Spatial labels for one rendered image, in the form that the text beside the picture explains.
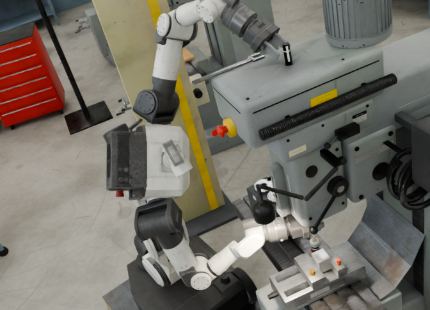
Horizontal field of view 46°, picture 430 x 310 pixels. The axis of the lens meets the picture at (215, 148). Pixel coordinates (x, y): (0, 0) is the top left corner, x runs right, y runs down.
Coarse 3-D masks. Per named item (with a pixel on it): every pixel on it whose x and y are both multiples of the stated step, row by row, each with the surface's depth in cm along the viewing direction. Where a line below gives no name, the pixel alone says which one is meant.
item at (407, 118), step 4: (400, 112) 163; (396, 116) 163; (400, 116) 162; (404, 116) 161; (408, 116) 160; (396, 120) 164; (400, 120) 162; (404, 120) 160; (408, 120) 159; (412, 120) 158; (416, 120) 158; (404, 124) 160; (408, 124) 158; (408, 128) 159
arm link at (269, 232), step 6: (246, 222) 186; (252, 222) 186; (246, 228) 187; (252, 228) 188; (258, 228) 187; (264, 228) 187; (270, 228) 185; (246, 234) 187; (264, 234) 186; (270, 234) 185; (264, 240) 187; (270, 240) 186; (276, 240) 187
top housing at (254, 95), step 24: (312, 48) 157; (336, 48) 154; (360, 48) 150; (240, 72) 155; (264, 72) 151; (288, 72) 148; (312, 72) 144; (336, 72) 145; (360, 72) 148; (216, 96) 159; (240, 96) 143; (264, 96) 140; (288, 96) 142; (312, 96) 145; (336, 96) 148; (240, 120) 145; (264, 120) 143; (312, 120) 149; (264, 144) 147
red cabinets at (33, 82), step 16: (0, 32) 585; (16, 32) 570; (32, 32) 555; (0, 48) 545; (16, 48) 548; (32, 48) 553; (0, 64) 553; (16, 64) 557; (32, 64) 561; (48, 64) 587; (0, 80) 562; (16, 80) 566; (32, 80) 570; (48, 80) 575; (0, 96) 570; (16, 96) 576; (32, 96) 579; (48, 96) 584; (64, 96) 622; (0, 112) 580; (16, 112) 584; (32, 112) 589; (48, 112) 595
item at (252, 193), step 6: (264, 180) 234; (252, 186) 234; (270, 186) 229; (252, 192) 231; (264, 192) 228; (270, 192) 226; (252, 198) 233; (258, 198) 228; (264, 198) 226; (270, 198) 223; (252, 204) 237; (252, 210) 241; (276, 216) 220
